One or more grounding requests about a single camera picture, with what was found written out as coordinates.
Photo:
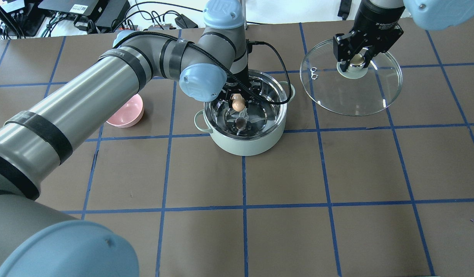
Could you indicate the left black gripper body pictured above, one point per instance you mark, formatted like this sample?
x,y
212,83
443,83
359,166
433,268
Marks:
x,y
241,75

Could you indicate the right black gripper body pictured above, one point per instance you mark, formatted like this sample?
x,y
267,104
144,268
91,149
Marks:
x,y
376,20

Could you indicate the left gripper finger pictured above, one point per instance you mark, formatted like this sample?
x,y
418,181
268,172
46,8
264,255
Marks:
x,y
226,100
251,99

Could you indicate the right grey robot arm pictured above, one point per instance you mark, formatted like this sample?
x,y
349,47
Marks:
x,y
428,15

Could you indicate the white electric cooking pot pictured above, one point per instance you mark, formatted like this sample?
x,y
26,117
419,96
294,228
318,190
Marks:
x,y
255,129

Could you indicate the glass pot lid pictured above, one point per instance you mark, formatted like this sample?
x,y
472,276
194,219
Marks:
x,y
365,88

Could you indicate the brown egg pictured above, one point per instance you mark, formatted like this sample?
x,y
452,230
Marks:
x,y
237,102

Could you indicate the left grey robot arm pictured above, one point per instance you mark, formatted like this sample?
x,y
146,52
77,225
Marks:
x,y
38,241

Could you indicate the power strip with red lights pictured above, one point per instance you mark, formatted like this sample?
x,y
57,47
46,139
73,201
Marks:
x,y
150,28

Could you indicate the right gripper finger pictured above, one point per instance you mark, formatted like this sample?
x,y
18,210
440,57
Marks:
x,y
370,53
345,50

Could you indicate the black computer box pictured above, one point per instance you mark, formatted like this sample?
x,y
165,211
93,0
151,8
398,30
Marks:
x,y
105,14

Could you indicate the black power brick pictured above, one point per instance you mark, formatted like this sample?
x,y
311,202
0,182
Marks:
x,y
184,22

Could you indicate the pink bowl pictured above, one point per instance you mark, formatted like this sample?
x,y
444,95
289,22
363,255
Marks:
x,y
129,114

